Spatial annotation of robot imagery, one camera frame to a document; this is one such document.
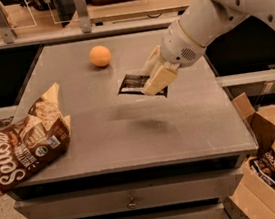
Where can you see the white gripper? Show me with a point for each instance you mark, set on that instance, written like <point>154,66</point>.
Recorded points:
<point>179,48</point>

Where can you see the black rxbar chocolate bar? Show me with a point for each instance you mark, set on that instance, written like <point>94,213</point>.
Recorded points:
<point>133,84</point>

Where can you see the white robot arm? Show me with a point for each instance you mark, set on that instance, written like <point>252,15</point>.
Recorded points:
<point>205,20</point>

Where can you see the brown sea salt chip bag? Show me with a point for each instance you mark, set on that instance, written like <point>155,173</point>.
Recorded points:
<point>32,143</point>

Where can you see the orange ball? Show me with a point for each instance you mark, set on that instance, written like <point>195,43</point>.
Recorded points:
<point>100,56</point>

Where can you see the upper grey drawer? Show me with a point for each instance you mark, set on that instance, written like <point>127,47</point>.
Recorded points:
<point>147,194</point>

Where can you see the cardboard box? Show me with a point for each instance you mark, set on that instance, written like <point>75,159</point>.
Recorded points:
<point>255,194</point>

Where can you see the middle metal bracket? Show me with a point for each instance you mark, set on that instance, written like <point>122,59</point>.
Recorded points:
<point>83,16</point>

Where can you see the metal bracket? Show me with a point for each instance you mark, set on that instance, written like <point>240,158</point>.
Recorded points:
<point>6,31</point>
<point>83,16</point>

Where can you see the left metal bracket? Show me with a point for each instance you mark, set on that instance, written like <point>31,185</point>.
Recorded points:
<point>6,31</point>

